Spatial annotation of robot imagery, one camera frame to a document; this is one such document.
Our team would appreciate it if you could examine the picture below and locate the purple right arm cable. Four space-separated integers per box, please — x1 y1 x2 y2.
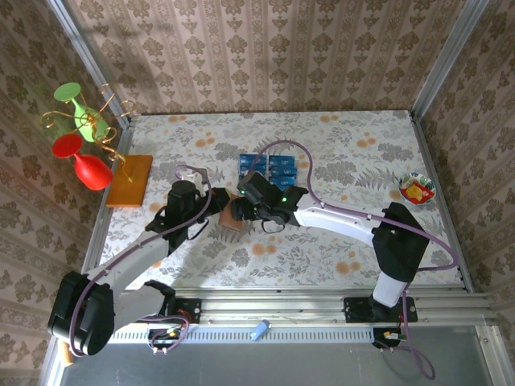
249 139 459 381

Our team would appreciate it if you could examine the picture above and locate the small blue cylindrical tube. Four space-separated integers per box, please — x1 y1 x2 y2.
249 319 271 343

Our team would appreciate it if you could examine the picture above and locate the red plastic wine glass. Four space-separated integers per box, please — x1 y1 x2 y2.
51 133 115 191

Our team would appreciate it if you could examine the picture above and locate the grey metal sheet panel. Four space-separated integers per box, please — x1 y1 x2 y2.
60 341 495 386

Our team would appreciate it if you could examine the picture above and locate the red candy wrapper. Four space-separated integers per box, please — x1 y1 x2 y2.
402 185 436 205

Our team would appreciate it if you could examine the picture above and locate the green plastic wine glass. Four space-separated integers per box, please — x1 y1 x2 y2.
53 81 112 144

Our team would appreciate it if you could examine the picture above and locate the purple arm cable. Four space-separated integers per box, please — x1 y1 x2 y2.
249 139 459 381
68 163 213 359

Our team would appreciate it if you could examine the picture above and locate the floral patterned table cover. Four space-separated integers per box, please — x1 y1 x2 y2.
84 110 464 289

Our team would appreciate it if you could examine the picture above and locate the patterned ceramic bowl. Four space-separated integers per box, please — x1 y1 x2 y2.
398 171 439 206

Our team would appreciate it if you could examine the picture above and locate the aluminium corner post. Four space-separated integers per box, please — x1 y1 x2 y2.
409 0 492 120
43 0 134 128

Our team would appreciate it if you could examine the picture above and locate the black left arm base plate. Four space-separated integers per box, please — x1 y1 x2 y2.
171 298 202 325

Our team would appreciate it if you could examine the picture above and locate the tan leather card holder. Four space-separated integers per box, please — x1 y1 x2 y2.
219 199 247 233

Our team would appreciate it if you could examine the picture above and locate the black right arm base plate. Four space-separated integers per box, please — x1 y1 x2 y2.
344 296 418 324

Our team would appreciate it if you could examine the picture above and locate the gold wire rack wooden base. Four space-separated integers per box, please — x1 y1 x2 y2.
40 83 155 209

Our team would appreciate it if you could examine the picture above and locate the aluminium mounting rail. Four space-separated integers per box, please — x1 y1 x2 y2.
110 285 496 327

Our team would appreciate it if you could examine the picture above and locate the wooden mallet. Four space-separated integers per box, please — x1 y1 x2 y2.
60 340 76 367

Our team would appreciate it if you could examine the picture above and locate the aluminium table side rail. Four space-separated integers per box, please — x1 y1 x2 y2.
410 111 475 293
81 115 136 285

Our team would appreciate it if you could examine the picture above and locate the white slotted cable duct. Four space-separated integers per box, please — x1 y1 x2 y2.
107 324 377 344

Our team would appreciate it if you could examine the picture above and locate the black connector block with wires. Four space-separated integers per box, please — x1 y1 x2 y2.
372 327 408 354
146 326 189 357

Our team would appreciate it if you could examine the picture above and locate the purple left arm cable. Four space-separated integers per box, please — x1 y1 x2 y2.
68 163 213 359

